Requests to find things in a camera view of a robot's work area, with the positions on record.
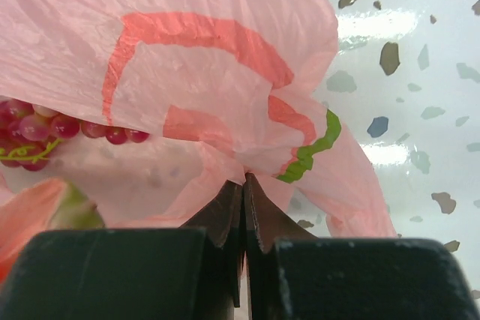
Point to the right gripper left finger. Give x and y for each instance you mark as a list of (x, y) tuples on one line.
[(221, 219)]

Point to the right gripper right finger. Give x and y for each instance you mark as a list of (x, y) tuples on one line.
[(265, 223)]

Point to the pink plastic bag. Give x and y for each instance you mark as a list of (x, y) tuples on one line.
[(223, 88)]

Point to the watermelon slice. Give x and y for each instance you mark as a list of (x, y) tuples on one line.
[(53, 204)]

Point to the red grape bunch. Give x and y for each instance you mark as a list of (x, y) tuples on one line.
[(31, 134)]

